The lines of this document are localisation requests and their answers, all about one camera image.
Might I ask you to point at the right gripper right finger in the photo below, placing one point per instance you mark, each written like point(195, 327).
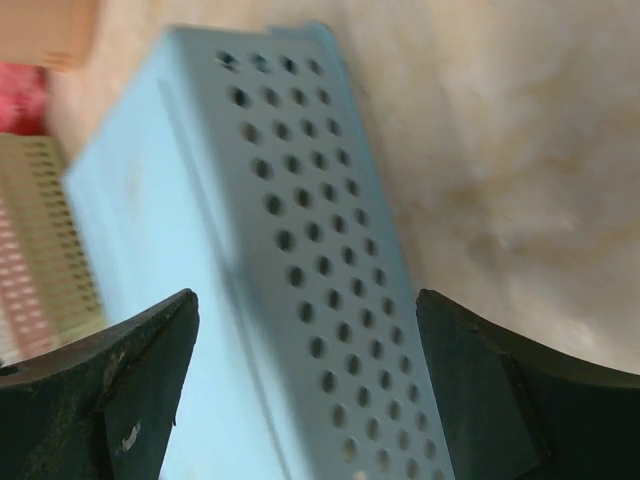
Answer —
point(512, 408)

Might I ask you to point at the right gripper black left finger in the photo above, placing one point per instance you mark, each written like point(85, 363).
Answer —
point(102, 407)

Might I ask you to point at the blue plastic basket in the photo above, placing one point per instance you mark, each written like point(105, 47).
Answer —
point(235, 165)

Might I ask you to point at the peach capybara print bucket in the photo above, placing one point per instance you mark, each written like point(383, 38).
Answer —
point(54, 34)

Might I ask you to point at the stacked pastel baskets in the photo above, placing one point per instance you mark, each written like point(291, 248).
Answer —
point(48, 297)

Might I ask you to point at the pink plastic bag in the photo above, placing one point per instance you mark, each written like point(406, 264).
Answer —
point(24, 99)

